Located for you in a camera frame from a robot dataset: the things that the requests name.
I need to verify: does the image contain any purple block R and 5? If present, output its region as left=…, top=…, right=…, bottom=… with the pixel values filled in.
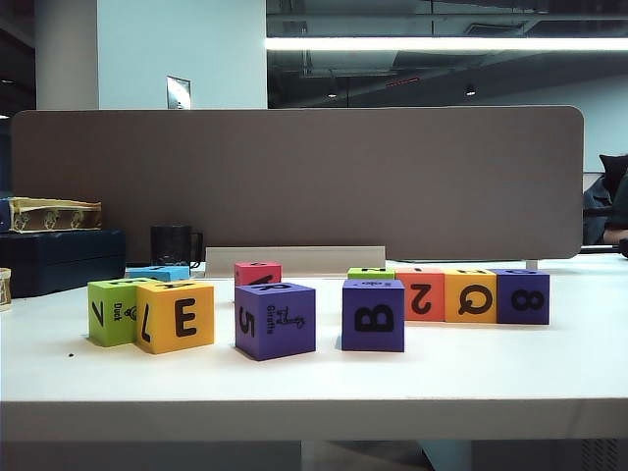
left=234, top=281, right=317, bottom=362

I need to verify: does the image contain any blue block L and A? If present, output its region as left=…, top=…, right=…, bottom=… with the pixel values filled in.
left=128, top=265, right=191, bottom=284

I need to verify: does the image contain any yellow block A and E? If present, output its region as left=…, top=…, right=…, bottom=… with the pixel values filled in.
left=134, top=280, right=216, bottom=355

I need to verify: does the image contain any green block E and duck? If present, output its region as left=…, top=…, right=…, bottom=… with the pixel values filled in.
left=87, top=278, right=148, bottom=348

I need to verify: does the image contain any brown desk divider panel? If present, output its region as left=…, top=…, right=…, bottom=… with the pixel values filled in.
left=9, top=105, right=586, bottom=261

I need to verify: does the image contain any green block N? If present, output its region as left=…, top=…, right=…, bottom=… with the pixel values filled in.
left=346, top=267, right=396, bottom=282

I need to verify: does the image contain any pink block 6 and A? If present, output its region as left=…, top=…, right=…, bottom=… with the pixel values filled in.
left=234, top=261, right=284, bottom=288

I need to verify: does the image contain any purple block B and orange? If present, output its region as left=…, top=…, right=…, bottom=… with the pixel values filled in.
left=340, top=278, right=406, bottom=353

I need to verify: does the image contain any orange block 2 and I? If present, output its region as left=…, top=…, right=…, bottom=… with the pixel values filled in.
left=394, top=267, right=446, bottom=323

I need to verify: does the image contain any black mug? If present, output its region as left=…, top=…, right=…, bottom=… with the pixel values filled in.
left=149, top=224, right=205, bottom=277

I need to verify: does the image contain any yellow block Q and N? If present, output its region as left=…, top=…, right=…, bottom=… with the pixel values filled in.
left=444, top=268, right=499, bottom=325

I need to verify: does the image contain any purple block 8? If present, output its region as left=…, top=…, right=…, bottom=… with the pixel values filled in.
left=490, top=268, right=551, bottom=326

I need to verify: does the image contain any dark blue storage box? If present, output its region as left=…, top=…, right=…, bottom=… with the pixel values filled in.
left=0, top=229, right=128, bottom=299

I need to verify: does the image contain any wide white table leg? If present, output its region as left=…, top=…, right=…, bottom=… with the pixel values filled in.
left=420, top=440, right=474, bottom=471

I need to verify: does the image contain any yellow patterned box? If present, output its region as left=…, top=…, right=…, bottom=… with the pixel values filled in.
left=0, top=195, right=103, bottom=233

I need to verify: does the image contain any person in dark teal jacket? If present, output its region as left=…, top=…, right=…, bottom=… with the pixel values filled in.
left=582, top=153, right=628, bottom=260

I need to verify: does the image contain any grey cabinet with vent holes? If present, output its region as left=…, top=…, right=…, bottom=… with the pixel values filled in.
left=471, top=440, right=628, bottom=471

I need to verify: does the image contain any wall sign plate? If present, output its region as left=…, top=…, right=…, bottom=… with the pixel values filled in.
left=165, top=76, right=192, bottom=110

